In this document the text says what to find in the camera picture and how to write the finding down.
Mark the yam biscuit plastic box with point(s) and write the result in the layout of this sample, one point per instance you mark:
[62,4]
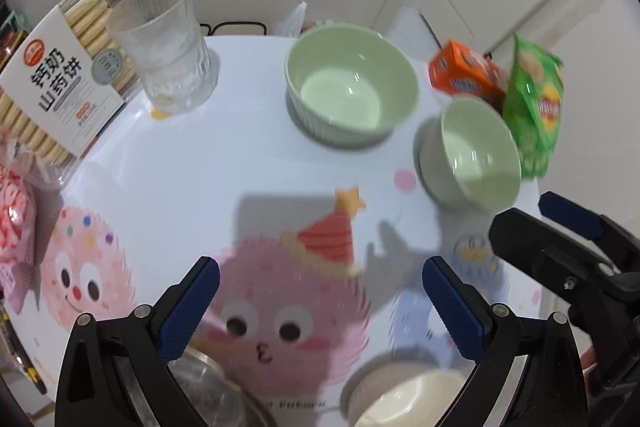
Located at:
[65,83]

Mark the orange Ovaltine cookie box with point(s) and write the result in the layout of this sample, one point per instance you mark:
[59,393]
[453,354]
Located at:
[457,69]

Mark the white plastic grocery bag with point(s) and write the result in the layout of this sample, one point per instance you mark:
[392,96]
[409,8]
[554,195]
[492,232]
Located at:
[292,25]

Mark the stainless steel bowl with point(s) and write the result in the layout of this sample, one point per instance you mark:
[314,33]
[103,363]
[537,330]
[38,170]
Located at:
[219,400]

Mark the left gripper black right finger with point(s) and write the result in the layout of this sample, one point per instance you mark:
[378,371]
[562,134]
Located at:
[551,390]

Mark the white ceramic bowl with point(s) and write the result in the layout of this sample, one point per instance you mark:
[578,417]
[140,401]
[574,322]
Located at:
[406,391]

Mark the clear textured drinking glass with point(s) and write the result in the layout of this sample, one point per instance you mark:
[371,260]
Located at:
[165,44]

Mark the yellow black utility knife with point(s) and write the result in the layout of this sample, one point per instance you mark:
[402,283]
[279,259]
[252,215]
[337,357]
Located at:
[19,354]

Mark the pink snack bag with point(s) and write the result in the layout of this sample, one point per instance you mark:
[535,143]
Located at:
[18,224]

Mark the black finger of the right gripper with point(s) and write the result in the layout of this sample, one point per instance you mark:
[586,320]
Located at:
[565,267]
[570,211]

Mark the small green ribbed bowl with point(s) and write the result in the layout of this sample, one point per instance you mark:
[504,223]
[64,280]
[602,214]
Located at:
[468,159]

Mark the beige double trash bin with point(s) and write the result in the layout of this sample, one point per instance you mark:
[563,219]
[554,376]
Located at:
[234,29]

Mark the large green ribbed bowl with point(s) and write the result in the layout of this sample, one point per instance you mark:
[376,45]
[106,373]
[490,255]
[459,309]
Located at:
[349,86]

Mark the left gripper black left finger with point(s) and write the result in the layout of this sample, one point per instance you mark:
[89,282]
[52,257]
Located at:
[91,391]

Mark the green Lays chips bag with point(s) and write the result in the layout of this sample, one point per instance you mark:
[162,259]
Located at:
[532,108]

